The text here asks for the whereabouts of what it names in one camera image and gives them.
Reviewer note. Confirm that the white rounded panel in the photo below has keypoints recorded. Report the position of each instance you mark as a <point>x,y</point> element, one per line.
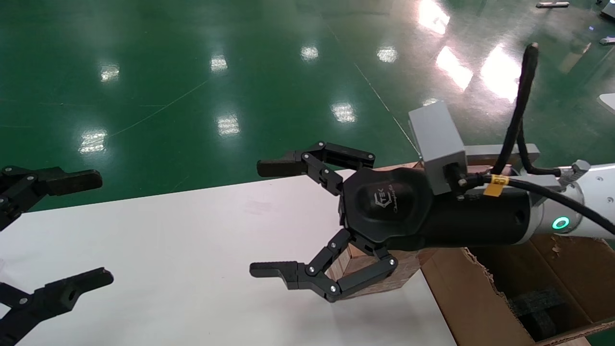
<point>608,102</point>

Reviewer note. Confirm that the grey floor foot bar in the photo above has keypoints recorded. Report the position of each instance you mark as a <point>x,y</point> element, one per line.
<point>608,41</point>
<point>552,5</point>

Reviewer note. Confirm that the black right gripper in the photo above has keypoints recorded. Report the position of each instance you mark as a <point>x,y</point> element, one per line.
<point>384,206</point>

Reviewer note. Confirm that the big cardboard box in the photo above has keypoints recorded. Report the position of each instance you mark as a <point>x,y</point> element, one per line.
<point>471,298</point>

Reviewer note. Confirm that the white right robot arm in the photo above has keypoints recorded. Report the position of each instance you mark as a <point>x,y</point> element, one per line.
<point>598,192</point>

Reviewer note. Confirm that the grey metal camera bracket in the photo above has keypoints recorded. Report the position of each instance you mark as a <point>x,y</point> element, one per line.
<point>485,151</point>

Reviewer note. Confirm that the black foam block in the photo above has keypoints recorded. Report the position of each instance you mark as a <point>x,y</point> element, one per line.
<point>535,312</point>

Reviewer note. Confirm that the small brown box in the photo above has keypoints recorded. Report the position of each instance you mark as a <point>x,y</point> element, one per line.
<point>406,274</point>

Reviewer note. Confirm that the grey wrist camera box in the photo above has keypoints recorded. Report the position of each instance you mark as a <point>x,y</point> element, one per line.
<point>439,139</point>

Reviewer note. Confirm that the wooden platform board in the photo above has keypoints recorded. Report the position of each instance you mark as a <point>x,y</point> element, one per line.
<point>399,166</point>

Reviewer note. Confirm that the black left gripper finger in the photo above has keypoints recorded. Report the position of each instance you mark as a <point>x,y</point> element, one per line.
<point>57,295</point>
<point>72,181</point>

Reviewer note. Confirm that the grey machine base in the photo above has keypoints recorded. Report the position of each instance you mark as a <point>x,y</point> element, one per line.
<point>609,9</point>

